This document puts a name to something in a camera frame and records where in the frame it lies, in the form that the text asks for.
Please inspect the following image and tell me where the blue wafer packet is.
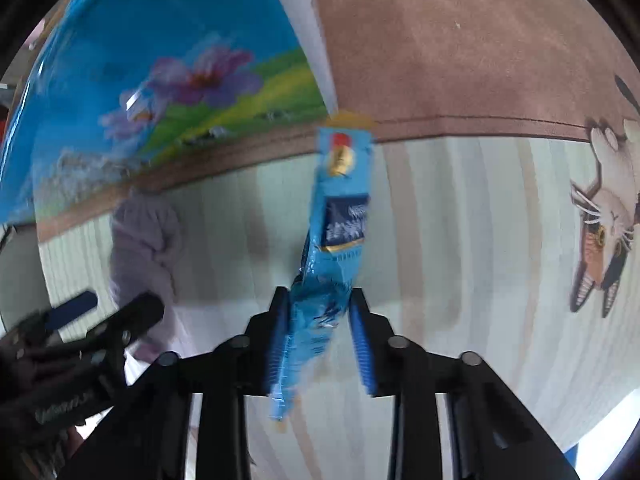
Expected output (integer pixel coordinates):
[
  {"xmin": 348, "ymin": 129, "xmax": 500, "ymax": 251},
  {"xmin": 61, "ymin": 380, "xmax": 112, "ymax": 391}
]
[{"xmin": 269, "ymin": 112, "xmax": 373, "ymax": 422}]

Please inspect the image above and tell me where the lilac soft cloth toy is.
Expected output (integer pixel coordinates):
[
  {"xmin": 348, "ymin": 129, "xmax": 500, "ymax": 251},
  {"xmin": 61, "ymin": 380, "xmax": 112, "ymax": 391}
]
[{"xmin": 108, "ymin": 186, "xmax": 194, "ymax": 363}]

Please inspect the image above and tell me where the cardboard milk box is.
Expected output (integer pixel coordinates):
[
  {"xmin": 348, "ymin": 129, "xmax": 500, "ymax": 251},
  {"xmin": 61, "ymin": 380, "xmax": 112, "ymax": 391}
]
[{"xmin": 1, "ymin": 0, "xmax": 336, "ymax": 223}]

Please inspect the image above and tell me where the striped cat table mat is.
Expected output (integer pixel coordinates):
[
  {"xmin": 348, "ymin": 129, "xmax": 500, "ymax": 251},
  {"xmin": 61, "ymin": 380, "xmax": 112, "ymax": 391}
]
[{"xmin": 37, "ymin": 0, "xmax": 640, "ymax": 480}]

